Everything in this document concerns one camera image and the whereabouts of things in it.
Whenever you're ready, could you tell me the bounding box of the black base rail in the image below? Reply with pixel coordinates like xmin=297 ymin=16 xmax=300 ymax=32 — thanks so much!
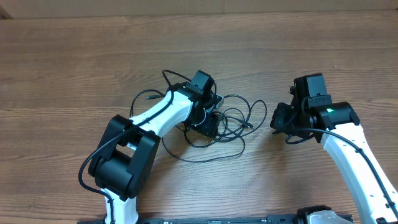
xmin=77 ymin=213 xmax=354 ymax=224

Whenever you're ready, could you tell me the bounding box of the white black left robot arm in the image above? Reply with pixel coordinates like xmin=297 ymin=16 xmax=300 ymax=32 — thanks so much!
xmin=82 ymin=70 xmax=223 ymax=223

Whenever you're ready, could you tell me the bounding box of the thin black USB cable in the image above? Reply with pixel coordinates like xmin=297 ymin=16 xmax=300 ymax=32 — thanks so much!
xmin=129 ymin=89 xmax=246 ymax=164

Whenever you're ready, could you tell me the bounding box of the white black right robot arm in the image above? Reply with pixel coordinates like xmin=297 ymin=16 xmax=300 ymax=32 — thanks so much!
xmin=270 ymin=73 xmax=397 ymax=223

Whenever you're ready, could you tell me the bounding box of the brown cardboard wall panel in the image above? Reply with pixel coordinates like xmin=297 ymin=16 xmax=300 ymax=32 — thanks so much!
xmin=1 ymin=0 xmax=397 ymax=19

